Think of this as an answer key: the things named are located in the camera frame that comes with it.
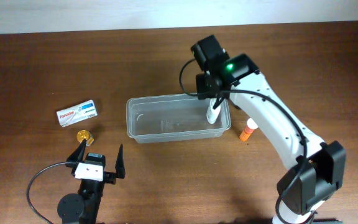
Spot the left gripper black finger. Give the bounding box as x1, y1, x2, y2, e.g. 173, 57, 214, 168
66, 139, 86, 163
115, 144, 126, 179

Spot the orange tube white cap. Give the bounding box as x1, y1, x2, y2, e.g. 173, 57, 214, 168
239, 118, 259, 142

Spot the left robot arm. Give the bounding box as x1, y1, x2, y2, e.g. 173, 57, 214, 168
57, 140, 126, 224

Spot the white spray bottle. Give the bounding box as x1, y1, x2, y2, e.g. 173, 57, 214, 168
206, 98, 221, 124

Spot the white Panadol box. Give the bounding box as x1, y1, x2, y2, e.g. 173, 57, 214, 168
57, 100, 98, 128

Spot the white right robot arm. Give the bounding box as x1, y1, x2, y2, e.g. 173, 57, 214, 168
191, 35, 346, 223

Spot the small gold lid jar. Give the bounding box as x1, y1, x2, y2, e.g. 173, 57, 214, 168
76, 130, 94, 146

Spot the clear plastic container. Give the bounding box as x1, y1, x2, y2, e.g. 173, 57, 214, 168
126, 94, 231, 144

